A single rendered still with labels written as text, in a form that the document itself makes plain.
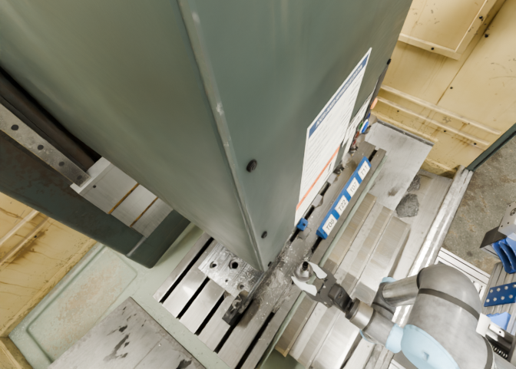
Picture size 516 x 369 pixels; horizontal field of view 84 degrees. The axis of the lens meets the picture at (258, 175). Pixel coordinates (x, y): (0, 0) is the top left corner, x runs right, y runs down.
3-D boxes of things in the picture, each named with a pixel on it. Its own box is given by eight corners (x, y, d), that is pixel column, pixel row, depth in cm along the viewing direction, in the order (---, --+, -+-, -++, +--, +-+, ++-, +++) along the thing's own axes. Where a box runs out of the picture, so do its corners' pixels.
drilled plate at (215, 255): (285, 245, 124) (285, 242, 119) (244, 304, 113) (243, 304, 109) (242, 216, 131) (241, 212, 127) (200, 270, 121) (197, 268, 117)
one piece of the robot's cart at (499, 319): (494, 316, 105) (511, 314, 98) (487, 338, 102) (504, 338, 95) (469, 301, 108) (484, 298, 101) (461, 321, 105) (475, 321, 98)
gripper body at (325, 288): (312, 298, 97) (345, 321, 93) (315, 294, 90) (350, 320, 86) (323, 278, 100) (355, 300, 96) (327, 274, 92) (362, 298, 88)
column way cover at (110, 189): (213, 167, 150) (183, 96, 105) (147, 242, 133) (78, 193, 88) (206, 163, 152) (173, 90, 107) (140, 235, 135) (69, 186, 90)
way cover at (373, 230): (408, 224, 156) (420, 213, 142) (325, 388, 124) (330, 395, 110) (357, 196, 166) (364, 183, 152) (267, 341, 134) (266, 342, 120)
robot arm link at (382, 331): (391, 354, 88) (401, 357, 80) (357, 331, 91) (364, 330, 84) (401, 331, 91) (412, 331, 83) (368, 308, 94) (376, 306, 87)
